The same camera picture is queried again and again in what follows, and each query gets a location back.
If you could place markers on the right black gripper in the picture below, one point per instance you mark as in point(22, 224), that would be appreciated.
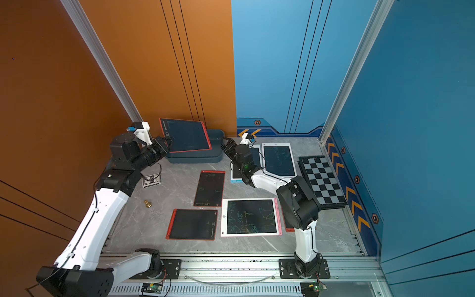
point(231, 143)

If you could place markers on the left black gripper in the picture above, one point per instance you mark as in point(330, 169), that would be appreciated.
point(162, 149)

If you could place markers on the teal storage box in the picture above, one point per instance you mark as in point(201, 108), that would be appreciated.
point(214, 155)

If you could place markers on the pink writing tablet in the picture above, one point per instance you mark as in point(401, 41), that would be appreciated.
point(278, 159)
point(244, 217)

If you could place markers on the light blue writing tablet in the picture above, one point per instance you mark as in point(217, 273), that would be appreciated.
point(236, 176)

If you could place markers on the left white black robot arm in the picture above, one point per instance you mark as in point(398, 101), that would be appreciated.
point(76, 272)

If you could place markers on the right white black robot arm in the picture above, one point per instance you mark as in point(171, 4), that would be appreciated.
point(298, 202)

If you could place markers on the small brass piece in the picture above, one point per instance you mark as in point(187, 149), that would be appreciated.
point(147, 204)

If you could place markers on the black grey chessboard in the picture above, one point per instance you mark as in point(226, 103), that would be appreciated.
point(319, 175)

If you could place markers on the left green circuit board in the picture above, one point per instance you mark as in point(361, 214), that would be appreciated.
point(151, 288)

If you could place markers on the green circuit board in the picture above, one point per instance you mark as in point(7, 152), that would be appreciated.
point(312, 289)
point(151, 288)

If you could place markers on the right green circuit board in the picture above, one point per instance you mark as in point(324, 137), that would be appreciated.
point(312, 289)

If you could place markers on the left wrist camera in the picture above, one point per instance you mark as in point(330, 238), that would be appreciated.
point(141, 129)

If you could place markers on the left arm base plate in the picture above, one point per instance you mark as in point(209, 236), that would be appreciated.
point(169, 268)

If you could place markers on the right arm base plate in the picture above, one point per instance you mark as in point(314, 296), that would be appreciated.
point(295, 268)

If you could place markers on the left aluminium corner post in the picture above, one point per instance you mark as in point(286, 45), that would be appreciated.
point(83, 25)

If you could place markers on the aluminium corner post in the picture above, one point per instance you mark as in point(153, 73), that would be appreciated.
point(83, 25)
point(366, 43)

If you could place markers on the aluminium front rail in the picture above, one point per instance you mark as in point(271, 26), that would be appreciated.
point(255, 275)

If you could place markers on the right aluminium corner post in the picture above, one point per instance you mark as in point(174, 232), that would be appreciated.
point(366, 43)

